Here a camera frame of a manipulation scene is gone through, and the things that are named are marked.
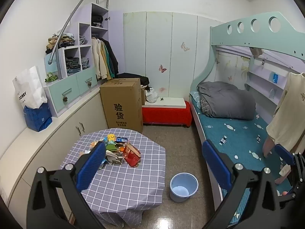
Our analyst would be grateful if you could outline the orange white snack bag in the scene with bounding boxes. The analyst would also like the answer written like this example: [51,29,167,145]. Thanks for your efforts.
[90,141,99,148]

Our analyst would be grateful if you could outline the green leaf wrapper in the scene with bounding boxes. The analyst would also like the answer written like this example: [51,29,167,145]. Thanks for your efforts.
[106,144,117,152]

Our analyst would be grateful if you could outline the yellow smiley paper wrapper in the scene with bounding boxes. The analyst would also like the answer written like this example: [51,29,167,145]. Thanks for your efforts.
[107,133,116,142]

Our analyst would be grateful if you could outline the red brown paper bag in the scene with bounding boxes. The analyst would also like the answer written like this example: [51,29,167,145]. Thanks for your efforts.
[123,143,141,168]

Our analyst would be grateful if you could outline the printed paper leaflet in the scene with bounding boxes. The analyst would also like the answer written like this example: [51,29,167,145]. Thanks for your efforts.
[105,150,124,164]

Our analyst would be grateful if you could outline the blue tin box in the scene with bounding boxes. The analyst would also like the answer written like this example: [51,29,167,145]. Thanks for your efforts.
[115,137,128,143]

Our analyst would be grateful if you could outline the teal bed mattress sheet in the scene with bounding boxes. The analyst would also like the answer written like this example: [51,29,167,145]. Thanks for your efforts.
[190,93,293,224]

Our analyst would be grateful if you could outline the light blue plastic bucket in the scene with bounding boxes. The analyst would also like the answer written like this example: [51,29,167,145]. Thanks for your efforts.
[170,173,198,203]

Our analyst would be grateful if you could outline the grey checked tablecloth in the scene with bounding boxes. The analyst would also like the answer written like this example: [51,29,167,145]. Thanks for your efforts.
[61,128,166,228]

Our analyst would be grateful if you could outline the large brown cardboard box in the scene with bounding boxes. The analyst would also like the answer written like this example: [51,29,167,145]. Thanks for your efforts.
[100,78,143,132]

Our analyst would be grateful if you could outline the blue gift bag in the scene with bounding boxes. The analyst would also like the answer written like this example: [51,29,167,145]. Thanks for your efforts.
[23,103,52,132]

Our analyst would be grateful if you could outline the red covered low bench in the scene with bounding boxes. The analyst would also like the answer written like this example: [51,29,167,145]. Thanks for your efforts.
[142,101,193,127]

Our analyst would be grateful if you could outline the grey folded duvet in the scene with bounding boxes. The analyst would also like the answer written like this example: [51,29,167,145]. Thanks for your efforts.
[197,81,256,120]

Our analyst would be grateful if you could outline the white plastic bag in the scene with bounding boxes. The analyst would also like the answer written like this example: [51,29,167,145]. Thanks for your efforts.
[145,87,159,103]

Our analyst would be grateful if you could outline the purple stair shelf cabinet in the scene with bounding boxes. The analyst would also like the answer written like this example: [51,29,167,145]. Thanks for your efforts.
[44,3,125,117]

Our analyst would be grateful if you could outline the black clothes on box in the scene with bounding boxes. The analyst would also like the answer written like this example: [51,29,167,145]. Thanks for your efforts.
[115,72,151,87]

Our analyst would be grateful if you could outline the white paper shopping bag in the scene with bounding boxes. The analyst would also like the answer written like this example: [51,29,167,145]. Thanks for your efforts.
[12,66,47,109]

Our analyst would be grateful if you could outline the metal stair handrail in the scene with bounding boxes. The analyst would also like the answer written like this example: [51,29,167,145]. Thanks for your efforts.
[48,0,112,65]

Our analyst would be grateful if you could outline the pile of folded clothes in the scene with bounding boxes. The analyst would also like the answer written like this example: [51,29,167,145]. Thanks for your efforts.
[46,33,75,54]

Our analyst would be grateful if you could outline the hanging jackets on rail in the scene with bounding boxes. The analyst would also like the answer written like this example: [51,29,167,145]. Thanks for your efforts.
[91,37,118,80]

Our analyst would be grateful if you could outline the teal bunk bed frame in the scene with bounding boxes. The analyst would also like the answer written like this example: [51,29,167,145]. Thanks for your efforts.
[189,11,305,228]

